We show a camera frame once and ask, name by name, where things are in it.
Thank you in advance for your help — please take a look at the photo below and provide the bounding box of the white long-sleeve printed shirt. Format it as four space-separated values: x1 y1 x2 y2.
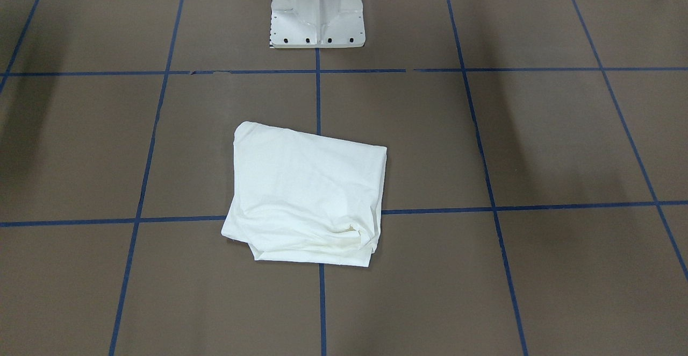
220 122 388 268

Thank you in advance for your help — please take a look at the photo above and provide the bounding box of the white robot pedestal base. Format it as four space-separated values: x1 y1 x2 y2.
269 0 366 49

